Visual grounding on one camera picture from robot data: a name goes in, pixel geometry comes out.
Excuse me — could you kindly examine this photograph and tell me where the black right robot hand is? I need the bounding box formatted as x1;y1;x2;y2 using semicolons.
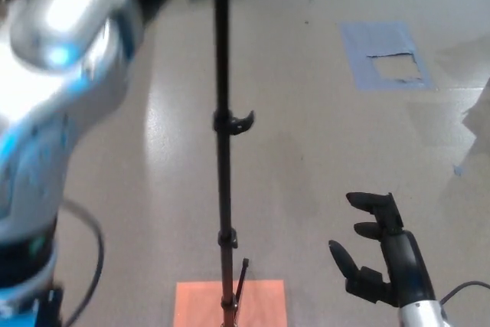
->
328;191;438;309

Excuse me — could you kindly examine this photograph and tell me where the black extendable phone stand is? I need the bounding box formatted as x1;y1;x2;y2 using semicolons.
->
211;0;256;327

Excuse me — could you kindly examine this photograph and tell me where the orange floor marker sheet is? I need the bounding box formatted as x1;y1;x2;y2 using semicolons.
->
172;280;289;327

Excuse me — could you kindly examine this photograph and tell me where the torn blue floor marker sheet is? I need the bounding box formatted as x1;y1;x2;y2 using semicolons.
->
339;20;437;93

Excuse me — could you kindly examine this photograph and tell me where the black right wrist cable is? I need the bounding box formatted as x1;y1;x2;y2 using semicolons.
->
439;280;490;311

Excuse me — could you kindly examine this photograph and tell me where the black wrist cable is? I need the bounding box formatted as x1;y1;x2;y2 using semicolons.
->
57;200;106;327
439;280;490;311

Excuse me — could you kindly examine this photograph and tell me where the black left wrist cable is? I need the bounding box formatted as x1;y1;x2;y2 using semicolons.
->
57;200;106;327

